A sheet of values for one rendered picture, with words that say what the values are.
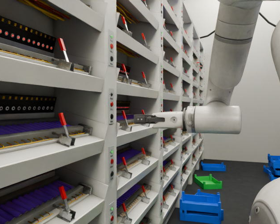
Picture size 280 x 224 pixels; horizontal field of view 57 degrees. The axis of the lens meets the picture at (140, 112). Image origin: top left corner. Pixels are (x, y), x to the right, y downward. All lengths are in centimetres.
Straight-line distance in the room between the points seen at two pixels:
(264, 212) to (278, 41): 22
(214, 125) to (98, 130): 37
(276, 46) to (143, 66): 122
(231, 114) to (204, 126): 8
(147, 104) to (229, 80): 90
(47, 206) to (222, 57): 60
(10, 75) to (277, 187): 48
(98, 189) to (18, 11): 61
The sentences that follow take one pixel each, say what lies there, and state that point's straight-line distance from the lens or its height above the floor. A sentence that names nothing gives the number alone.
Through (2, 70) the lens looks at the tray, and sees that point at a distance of 55.
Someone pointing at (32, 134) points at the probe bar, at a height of 79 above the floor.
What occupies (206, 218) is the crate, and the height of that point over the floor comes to 4.
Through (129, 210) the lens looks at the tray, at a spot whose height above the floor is 37.
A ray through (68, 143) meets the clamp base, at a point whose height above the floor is 77.
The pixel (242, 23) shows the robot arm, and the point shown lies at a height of 105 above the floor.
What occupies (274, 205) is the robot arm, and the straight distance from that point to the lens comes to 28.
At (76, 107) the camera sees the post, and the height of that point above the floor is 86.
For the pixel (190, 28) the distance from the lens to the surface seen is 302.
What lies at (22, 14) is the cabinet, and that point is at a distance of 90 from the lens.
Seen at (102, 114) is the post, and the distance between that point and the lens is 87.
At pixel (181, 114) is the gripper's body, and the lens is 79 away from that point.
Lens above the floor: 86
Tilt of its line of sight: 1 degrees down
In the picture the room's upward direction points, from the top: straight up
